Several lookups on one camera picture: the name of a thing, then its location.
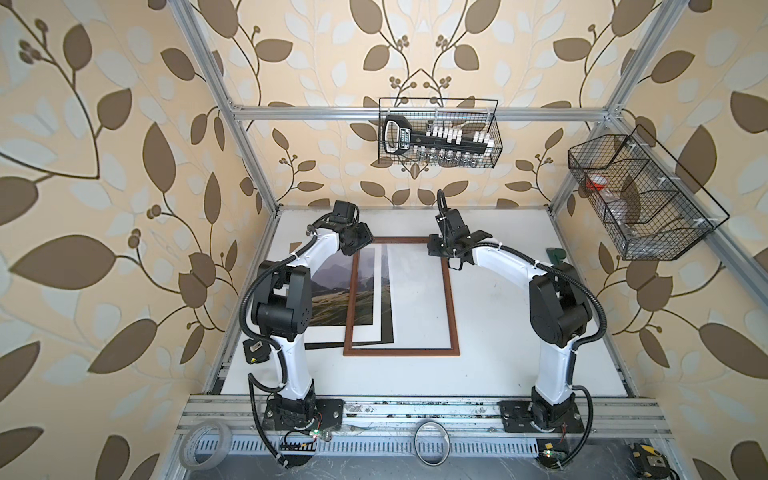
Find mountain landscape photo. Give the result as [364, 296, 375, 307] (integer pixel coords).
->
[307, 245, 395, 346]

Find white passe-partout mat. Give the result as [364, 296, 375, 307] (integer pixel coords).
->
[302, 242, 397, 351]

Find brown wooden picture frame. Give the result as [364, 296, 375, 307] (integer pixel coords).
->
[343, 236, 460, 357]

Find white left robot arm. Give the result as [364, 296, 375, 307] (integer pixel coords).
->
[238, 201, 373, 431]

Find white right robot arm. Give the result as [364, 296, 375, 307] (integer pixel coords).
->
[428, 191, 607, 431]

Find black socket set holder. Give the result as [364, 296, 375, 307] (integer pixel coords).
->
[378, 115, 501, 157]

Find yellow black tape measure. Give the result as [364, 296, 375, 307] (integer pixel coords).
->
[242, 338, 272, 365]
[629, 443, 671, 479]

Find red capped clear container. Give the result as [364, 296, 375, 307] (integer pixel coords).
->
[584, 173, 609, 194]

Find clear tape roll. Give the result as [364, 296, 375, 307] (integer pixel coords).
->
[179, 420, 233, 472]

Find yellow black tape measure right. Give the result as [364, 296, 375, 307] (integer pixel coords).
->
[629, 443, 671, 479]

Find black wire basket back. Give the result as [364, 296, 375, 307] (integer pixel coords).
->
[378, 96, 503, 169]

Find black wire basket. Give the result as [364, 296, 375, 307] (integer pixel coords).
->
[568, 124, 730, 261]
[378, 96, 503, 169]

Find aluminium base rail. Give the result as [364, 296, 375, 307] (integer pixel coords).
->
[172, 395, 676, 463]

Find black wire basket right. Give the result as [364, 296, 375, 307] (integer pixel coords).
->
[568, 124, 730, 261]

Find metal ring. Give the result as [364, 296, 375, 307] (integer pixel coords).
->
[412, 419, 452, 468]

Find aluminium cage frame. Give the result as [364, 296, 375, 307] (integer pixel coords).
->
[167, 0, 768, 397]

